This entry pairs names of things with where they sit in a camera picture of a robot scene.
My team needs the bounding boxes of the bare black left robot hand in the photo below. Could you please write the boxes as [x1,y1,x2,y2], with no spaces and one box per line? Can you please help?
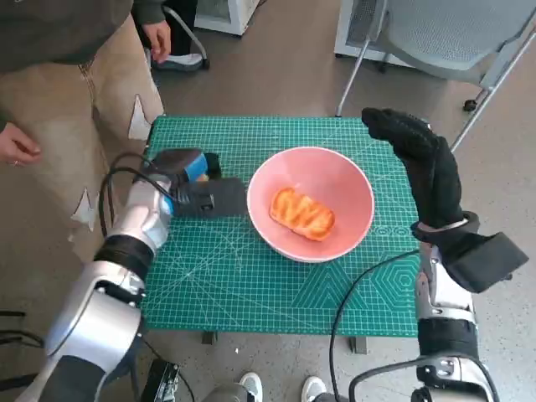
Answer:
[151,147,222,183]

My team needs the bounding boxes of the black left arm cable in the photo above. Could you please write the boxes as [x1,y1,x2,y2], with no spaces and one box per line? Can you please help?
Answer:
[99,152,173,235]

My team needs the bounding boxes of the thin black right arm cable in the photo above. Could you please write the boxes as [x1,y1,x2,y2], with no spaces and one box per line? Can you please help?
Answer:
[328,249,420,402]

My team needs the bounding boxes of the grey mesh chair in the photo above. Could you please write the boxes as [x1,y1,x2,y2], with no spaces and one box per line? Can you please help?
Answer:
[336,0,536,154]

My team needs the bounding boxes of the pink bowl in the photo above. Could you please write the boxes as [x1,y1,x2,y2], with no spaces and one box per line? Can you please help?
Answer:
[246,146,375,264]

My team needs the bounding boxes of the standing person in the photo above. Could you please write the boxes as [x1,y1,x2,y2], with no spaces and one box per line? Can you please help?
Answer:
[0,0,173,252]

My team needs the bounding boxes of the orange striped bread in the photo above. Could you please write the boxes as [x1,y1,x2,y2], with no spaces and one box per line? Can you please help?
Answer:
[269,187,337,243]

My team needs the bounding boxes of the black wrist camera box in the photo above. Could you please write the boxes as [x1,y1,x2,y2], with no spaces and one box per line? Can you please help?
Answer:
[443,232,529,294]
[169,176,246,219]

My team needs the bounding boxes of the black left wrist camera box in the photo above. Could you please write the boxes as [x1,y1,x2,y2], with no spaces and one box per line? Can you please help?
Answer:
[169,176,246,219]

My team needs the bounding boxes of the black metal box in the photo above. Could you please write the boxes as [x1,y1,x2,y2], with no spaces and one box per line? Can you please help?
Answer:
[140,359,181,402]

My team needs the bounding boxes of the green cutting mat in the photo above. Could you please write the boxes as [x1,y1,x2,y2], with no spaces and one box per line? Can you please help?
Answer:
[140,116,433,337]

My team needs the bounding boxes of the person's hand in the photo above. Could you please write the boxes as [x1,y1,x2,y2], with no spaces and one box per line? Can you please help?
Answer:
[0,123,43,168]
[141,19,173,64]

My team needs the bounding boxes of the white shoe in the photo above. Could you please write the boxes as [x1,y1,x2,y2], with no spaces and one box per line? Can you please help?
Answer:
[301,376,326,402]
[238,372,264,402]

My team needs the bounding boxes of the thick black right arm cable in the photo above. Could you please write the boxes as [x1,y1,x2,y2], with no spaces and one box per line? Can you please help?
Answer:
[348,355,424,402]

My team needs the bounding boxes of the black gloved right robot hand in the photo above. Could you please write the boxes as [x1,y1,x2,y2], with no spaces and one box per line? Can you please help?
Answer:
[361,106,465,229]

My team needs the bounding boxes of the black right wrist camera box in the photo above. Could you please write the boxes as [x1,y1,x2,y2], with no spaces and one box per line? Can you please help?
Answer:
[443,232,529,294]

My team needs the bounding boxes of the white mesh cabinet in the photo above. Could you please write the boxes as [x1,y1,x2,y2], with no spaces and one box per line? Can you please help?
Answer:
[193,0,269,37]
[333,0,414,68]

